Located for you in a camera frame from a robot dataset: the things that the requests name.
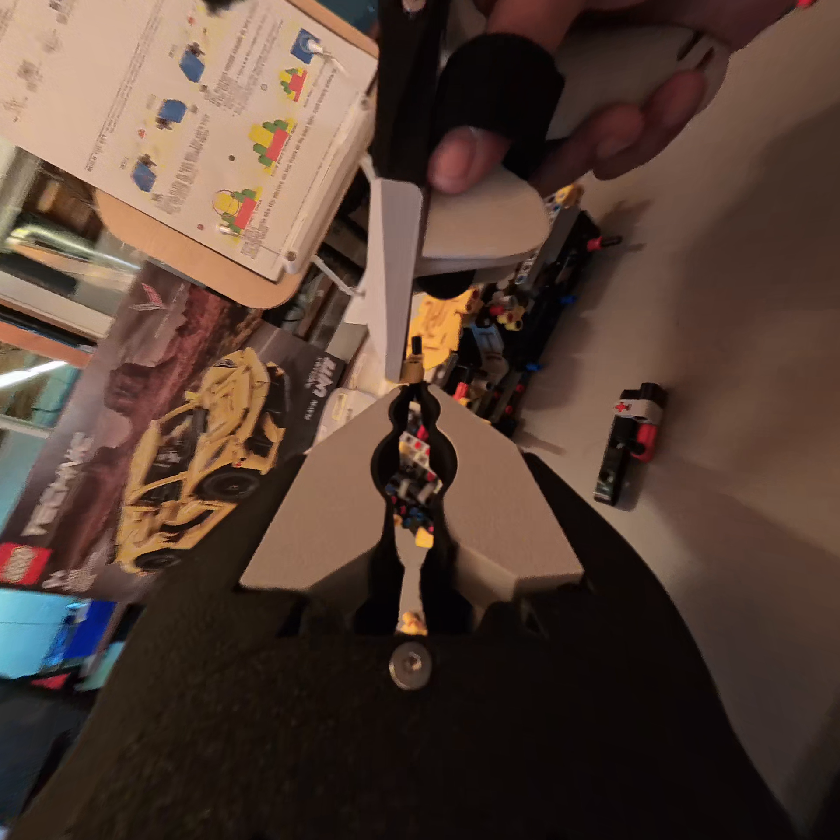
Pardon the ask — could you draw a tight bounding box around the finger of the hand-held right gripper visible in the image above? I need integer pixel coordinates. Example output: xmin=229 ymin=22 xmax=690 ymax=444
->
xmin=364 ymin=177 xmax=426 ymax=383

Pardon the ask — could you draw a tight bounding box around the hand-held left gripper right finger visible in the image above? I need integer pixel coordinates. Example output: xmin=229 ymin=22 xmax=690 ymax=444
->
xmin=423 ymin=386 xmax=585 ymax=602

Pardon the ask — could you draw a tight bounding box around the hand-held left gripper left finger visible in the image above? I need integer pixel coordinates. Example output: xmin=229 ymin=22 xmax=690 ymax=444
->
xmin=240 ymin=387 xmax=403 ymax=621

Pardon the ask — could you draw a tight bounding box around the black toy beam with holes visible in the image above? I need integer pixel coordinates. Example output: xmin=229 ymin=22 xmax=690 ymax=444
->
xmin=594 ymin=384 xmax=667 ymax=506

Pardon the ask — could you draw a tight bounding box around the grey desk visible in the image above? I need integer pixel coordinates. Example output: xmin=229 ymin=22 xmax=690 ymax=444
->
xmin=512 ymin=0 xmax=840 ymax=815

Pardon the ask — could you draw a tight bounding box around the person's right hand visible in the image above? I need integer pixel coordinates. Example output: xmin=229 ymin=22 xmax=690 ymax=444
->
xmin=427 ymin=0 xmax=798 ymax=198

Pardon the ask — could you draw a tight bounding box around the partly built yellow toy car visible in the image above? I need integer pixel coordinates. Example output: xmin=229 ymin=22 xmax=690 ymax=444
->
xmin=384 ymin=184 xmax=621 ymax=549

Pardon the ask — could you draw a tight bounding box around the toy car box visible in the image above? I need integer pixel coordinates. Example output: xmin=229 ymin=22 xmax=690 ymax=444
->
xmin=0 ymin=262 xmax=349 ymax=601

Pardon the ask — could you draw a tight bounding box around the printed instruction sheet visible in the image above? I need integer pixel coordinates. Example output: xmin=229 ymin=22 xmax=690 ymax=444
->
xmin=0 ymin=0 xmax=378 ymax=283

